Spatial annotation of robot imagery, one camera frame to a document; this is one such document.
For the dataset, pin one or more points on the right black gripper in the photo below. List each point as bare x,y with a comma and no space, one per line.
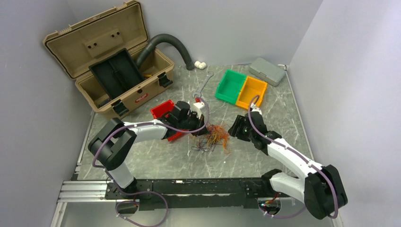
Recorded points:
239,121

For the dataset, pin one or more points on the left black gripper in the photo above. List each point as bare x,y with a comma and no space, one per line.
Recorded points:
199,123

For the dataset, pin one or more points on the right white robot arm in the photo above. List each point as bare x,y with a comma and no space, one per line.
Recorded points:
318,187

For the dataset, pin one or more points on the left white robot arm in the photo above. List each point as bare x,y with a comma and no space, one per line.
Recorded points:
113,142

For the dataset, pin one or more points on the red plastic bin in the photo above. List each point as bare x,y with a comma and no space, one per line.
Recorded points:
160,110

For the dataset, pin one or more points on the orange plastic bin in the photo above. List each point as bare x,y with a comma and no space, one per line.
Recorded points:
251,87

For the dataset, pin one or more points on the green plastic bin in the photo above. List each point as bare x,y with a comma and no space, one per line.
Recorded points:
229,87

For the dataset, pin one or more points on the silver open-end wrench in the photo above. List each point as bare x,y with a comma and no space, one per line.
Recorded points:
198,92

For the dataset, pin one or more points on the white pipe fitting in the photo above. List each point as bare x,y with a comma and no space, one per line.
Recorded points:
200,65

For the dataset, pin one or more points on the grey plastic case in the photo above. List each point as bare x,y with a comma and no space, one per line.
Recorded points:
266,71

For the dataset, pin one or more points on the black toolbox tray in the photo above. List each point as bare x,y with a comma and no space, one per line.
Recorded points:
117,74

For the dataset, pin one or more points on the tan plastic toolbox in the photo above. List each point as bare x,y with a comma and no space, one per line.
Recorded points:
99,37

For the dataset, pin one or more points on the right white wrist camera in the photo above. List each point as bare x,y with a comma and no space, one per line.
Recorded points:
255,109

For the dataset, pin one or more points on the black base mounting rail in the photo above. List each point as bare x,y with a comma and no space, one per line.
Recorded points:
151,194

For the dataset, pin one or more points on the aluminium extrusion frame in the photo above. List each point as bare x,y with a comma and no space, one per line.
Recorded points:
77,192

